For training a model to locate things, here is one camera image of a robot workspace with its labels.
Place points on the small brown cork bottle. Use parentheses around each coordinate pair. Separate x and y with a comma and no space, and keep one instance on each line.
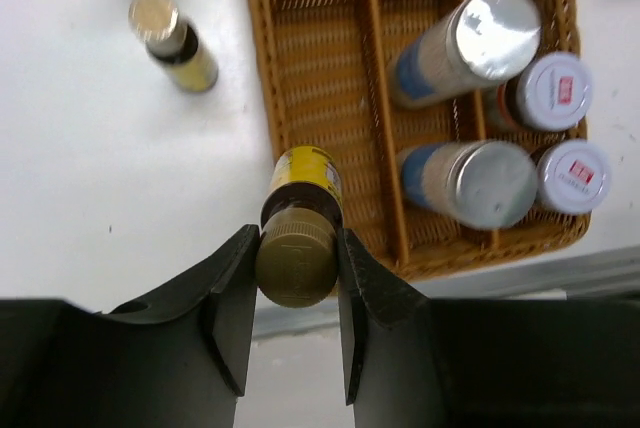
(173,43)

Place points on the small yellow cork bottle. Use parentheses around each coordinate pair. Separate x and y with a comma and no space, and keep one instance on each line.
(296,264)

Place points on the silver lid blue can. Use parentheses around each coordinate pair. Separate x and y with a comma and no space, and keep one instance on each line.
(484,185)

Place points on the woven wicker divided basket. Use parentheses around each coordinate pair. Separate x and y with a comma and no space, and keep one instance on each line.
(323,65)

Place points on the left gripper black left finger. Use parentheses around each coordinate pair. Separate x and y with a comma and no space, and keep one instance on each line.
(176,356)

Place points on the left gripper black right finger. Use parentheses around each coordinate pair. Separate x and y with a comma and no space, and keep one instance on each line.
(413,361)

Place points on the brown jar white lid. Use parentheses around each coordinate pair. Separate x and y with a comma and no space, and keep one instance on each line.
(574,176)
(553,94)

